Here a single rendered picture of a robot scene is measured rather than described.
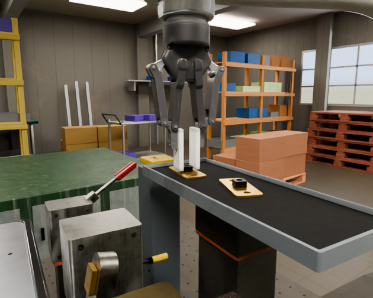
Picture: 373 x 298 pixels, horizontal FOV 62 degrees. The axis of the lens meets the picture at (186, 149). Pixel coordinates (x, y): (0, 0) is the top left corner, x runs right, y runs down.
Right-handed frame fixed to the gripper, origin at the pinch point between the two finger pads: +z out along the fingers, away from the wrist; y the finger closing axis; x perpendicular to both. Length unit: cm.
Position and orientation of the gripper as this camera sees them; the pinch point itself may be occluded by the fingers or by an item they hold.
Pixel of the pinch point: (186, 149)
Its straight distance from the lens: 52.3
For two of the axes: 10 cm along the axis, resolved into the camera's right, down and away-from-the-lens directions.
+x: 3.9, 1.6, -9.1
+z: 0.0, 9.9, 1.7
